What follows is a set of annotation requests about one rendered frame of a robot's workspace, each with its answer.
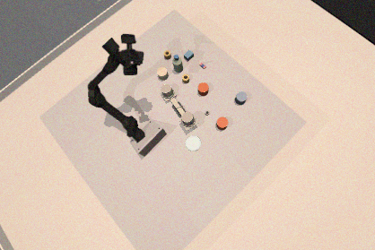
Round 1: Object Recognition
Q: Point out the white round dish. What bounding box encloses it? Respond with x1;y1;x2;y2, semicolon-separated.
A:
186;135;201;151

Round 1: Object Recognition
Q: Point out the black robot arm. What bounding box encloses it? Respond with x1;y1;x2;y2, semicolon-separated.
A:
87;38;145;143

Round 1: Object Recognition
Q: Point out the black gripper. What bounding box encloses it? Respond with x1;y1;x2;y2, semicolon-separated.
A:
118;34;137;75

